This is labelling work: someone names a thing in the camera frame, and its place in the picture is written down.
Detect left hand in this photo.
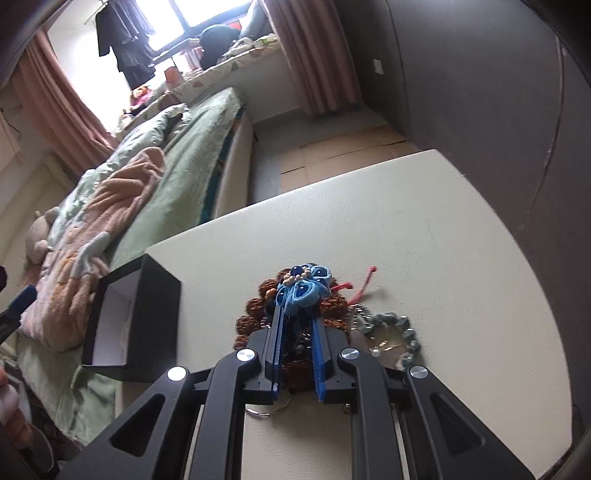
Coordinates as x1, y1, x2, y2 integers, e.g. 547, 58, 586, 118
0, 369, 33, 449

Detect beige plush toy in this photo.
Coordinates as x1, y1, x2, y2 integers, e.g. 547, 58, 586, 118
25, 206, 60, 265

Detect pink curtain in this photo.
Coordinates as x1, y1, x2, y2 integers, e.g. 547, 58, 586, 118
11, 30, 117, 176
263, 0, 362, 117

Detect floral window seat cushion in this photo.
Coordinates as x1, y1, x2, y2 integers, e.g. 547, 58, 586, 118
114, 33, 280, 140

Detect black bag on sill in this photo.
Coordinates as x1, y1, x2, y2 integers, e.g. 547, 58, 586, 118
198, 24, 240, 70

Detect pink fleece blanket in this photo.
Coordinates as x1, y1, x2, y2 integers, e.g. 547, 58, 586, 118
21, 147, 165, 352

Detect white padded table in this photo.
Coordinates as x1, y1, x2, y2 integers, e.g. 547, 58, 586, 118
148, 150, 572, 477

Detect silver chain necklace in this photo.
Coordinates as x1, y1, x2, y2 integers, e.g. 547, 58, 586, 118
345, 303, 373, 342

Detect cardboard floor sheets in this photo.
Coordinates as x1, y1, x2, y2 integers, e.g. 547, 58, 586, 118
280, 125, 419, 193

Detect brown rudraksha bead bracelet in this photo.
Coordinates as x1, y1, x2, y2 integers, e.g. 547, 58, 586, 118
232, 269, 352, 393

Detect grey green stone bracelet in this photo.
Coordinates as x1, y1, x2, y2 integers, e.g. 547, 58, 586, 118
361, 310, 423, 370

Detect red string bracelet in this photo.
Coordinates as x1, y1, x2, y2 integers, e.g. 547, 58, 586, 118
327, 264, 378, 305

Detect dark wardrobe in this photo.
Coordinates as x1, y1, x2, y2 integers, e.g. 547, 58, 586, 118
331, 0, 591, 462

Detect dark hanging clothes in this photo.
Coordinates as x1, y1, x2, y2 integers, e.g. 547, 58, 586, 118
94, 1, 155, 90

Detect left pink curtain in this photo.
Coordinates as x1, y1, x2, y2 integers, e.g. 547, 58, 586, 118
11, 30, 117, 176

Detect green bed sheet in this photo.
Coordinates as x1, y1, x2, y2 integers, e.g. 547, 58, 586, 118
16, 88, 245, 445

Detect black jewelry box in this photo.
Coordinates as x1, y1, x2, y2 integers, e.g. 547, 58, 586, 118
81, 254, 181, 383

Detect light green floral duvet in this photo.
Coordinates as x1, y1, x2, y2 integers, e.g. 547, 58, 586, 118
47, 104, 191, 247

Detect right pink curtain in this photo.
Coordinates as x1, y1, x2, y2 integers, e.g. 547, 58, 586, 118
263, 0, 362, 117

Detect blue flower hair accessory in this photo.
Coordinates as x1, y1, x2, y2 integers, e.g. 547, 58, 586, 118
274, 263, 332, 316

